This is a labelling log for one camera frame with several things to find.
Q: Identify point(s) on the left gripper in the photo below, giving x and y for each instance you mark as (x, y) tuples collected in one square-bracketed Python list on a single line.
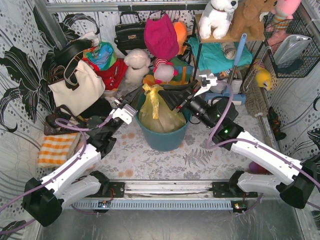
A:
[(119, 104)]

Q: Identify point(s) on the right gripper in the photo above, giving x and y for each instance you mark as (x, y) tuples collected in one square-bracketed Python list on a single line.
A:
[(183, 99)]

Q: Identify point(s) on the yellow trash bag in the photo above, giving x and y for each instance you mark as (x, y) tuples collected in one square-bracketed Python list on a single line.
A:
[(155, 115)]

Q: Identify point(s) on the teal trash bin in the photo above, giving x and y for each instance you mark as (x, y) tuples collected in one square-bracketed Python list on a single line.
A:
[(165, 142)]

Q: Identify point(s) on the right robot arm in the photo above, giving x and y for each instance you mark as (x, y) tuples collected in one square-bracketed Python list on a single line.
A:
[(290, 179)]

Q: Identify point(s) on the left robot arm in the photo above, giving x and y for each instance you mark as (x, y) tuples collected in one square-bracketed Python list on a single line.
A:
[(46, 198)]

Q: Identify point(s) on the cream canvas tote bag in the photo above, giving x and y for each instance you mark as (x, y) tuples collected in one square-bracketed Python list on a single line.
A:
[(90, 88)]

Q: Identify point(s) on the colourful printed bag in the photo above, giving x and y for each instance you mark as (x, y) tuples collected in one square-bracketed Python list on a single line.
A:
[(100, 57)]

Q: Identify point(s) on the magenta fabric bag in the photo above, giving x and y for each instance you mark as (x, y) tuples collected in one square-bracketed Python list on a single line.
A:
[(160, 38)]

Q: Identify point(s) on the rainbow striped cloth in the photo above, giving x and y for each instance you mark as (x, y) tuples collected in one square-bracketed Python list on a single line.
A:
[(183, 77)]

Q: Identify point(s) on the white pink plush doll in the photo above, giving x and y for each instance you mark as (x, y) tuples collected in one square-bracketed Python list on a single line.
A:
[(163, 71)]

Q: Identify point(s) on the red garment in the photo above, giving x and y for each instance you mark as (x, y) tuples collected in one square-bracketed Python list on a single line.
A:
[(113, 76)]

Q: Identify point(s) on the cream plush bear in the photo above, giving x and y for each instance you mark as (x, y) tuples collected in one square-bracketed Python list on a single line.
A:
[(138, 64)]

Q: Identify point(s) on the teal folded cloth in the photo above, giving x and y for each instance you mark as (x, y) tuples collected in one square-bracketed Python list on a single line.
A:
[(212, 57)]

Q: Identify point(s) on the blue floor sweeper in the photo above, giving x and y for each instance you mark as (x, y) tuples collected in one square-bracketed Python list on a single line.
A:
[(237, 99)]

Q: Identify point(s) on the black leather handbag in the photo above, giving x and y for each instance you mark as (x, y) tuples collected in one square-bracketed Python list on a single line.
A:
[(130, 36)]

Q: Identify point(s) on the orange plush toy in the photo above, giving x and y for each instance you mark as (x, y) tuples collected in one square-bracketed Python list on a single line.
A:
[(181, 33)]

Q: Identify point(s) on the black metal shelf rack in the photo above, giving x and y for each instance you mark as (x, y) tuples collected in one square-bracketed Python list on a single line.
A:
[(226, 39)]

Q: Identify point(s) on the white plush dog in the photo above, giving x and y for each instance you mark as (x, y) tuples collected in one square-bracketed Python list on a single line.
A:
[(216, 18)]

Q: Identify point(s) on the orange checkered cloth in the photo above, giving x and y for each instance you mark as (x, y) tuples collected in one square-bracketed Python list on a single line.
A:
[(57, 149)]

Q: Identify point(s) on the brown teddy bear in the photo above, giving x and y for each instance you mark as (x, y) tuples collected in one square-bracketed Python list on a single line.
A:
[(247, 17)]

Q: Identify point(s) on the purple orange sock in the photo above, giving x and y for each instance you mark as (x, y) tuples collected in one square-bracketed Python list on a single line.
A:
[(257, 169)]

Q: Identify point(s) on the silver foil pouch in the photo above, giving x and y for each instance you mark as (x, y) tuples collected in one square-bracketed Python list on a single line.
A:
[(291, 48)]

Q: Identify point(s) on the pink plush toy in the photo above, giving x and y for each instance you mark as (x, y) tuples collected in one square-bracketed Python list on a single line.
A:
[(283, 13)]

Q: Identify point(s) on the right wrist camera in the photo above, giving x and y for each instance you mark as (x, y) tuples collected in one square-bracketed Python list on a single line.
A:
[(207, 81)]

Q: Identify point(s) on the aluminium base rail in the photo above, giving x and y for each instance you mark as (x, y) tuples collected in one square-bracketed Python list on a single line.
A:
[(165, 188)]

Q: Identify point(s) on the black wire basket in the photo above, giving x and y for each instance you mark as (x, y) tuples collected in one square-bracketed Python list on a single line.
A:
[(303, 65)]

